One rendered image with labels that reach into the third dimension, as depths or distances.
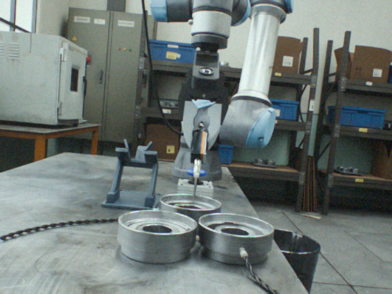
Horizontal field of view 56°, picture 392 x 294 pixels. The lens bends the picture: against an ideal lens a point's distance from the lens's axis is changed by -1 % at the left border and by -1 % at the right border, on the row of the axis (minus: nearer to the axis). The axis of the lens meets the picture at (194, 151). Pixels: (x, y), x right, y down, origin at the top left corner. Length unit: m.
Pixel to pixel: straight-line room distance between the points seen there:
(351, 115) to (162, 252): 4.04
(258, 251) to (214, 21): 0.42
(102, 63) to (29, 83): 1.75
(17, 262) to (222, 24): 0.51
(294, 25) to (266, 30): 3.72
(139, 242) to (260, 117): 0.62
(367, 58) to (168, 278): 4.17
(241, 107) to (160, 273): 0.66
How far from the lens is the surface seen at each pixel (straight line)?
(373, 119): 4.52
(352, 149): 4.99
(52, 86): 2.78
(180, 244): 0.47
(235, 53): 4.64
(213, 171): 1.07
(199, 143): 0.69
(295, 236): 2.00
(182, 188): 0.73
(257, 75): 1.06
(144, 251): 0.46
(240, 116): 1.01
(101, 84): 4.44
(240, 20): 0.86
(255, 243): 0.49
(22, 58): 2.87
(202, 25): 0.71
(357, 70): 4.43
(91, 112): 4.45
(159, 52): 4.11
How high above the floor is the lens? 0.99
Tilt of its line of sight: 6 degrees down
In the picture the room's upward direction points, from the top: 5 degrees clockwise
